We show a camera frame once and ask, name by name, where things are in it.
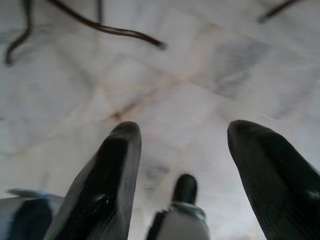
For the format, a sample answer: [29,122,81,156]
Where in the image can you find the robot leg with black foot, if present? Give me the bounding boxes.
[146,173,209,240]

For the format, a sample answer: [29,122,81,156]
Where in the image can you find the black metal small table legs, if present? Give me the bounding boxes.
[4,0,168,67]

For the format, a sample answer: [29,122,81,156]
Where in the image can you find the black metal large table legs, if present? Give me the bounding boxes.
[256,0,305,25]

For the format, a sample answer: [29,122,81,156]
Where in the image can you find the grey robot leg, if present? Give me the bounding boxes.
[0,188,65,240]

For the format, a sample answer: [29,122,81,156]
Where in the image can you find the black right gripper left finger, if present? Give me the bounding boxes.
[43,121,143,240]

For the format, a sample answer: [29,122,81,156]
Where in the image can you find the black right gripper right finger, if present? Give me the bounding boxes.
[227,119,320,240]

